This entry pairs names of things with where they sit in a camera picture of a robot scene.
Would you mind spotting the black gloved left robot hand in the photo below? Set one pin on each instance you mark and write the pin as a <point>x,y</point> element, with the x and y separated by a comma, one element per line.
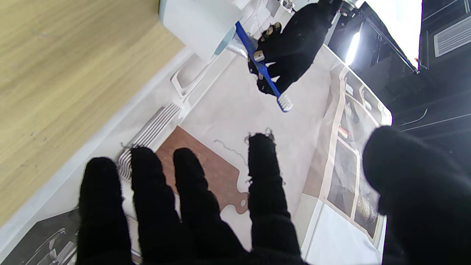
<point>298,40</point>

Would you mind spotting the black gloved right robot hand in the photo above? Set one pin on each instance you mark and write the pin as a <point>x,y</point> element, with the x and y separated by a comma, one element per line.
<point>198,228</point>

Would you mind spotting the blue toothbrush white bristles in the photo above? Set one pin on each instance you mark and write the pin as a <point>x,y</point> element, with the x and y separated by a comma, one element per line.
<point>245,38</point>

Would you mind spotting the silver toothpaste tube white cap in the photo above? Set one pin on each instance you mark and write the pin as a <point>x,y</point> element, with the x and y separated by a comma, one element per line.
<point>238,48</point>

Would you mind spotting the white toothbrush holder cup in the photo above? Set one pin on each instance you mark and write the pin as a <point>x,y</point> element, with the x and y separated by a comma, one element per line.
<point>198,25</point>

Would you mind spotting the brown wooden cutting board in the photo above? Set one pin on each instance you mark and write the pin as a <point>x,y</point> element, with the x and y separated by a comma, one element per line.
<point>217,165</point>

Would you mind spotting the black light stand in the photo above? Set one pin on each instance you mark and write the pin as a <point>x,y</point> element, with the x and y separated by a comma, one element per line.
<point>390,40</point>

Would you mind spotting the white softbox studio light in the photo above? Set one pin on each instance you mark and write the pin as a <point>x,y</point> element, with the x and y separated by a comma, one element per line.
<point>397,22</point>

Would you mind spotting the stack of white plates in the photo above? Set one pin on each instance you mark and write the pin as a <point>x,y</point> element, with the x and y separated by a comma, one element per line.
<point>154,129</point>

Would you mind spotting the white air vent grille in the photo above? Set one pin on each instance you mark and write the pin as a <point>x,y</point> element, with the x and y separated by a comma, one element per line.
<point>452,36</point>

